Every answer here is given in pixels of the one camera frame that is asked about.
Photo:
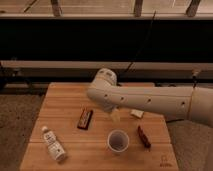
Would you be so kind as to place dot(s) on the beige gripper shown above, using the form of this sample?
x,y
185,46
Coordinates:
x,y
115,116

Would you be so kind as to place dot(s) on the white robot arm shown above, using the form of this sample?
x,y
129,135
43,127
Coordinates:
x,y
191,103

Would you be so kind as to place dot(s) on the white sponge block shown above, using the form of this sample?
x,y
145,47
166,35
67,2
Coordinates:
x,y
137,113

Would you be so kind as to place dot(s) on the dark red snack bar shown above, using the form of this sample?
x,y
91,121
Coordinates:
x,y
143,138

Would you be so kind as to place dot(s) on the wooden table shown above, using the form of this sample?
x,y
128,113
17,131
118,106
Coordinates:
x,y
87,150

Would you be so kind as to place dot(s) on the white plastic bottle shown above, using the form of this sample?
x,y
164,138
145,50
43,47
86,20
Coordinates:
x,y
54,147

